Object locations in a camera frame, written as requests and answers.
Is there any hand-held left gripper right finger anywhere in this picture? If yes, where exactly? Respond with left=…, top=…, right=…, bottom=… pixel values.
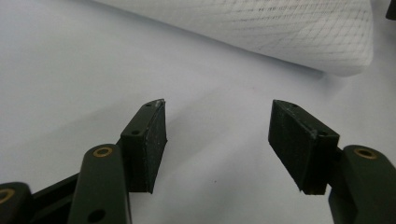
left=268, top=99, right=341, bottom=196

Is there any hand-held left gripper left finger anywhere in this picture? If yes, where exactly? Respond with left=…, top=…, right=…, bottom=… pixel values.
left=120, top=98, right=168, bottom=194

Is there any white mesh laundry bag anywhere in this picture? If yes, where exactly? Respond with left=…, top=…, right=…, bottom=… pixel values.
left=92, top=0, right=375, bottom=77

